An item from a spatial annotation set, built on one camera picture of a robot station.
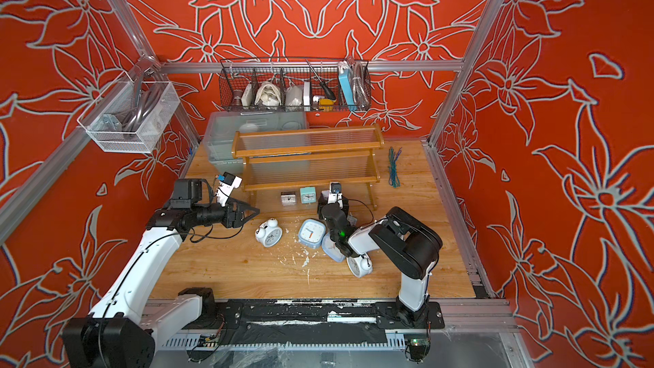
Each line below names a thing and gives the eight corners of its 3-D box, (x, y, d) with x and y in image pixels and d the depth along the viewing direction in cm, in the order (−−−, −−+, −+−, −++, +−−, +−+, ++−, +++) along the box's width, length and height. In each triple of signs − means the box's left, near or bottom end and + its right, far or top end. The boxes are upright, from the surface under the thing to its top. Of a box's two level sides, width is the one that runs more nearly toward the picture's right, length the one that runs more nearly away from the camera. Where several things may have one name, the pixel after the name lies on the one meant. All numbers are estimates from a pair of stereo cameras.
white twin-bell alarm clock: (258, 242, 89) (252, 231, 82) (274, 226, 93) (270, 214, 86) (270, 252, 87) (265, 242, 80) (285, 235, 91) (282, 224, 84)
